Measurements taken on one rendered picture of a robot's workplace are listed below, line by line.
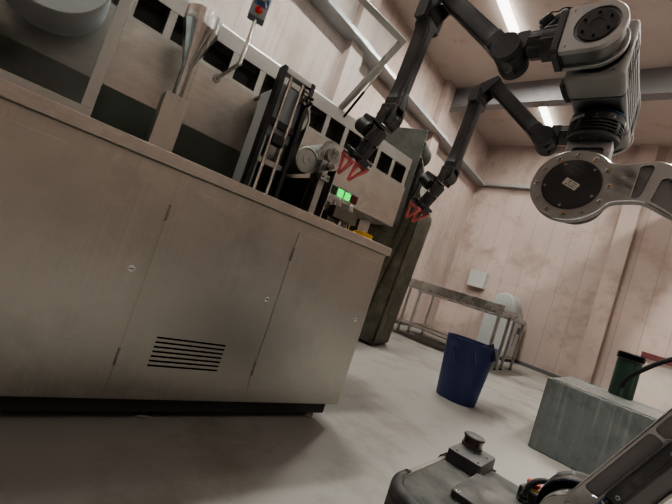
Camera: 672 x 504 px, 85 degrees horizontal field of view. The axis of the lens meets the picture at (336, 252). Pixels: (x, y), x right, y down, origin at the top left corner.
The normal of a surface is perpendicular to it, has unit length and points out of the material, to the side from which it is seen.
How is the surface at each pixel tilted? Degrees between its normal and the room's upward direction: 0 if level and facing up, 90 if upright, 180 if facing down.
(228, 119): 90
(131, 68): 90
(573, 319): 90
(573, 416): 90
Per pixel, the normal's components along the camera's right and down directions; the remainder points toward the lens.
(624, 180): -0.62, -0.25
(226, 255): 0.60, 0.16
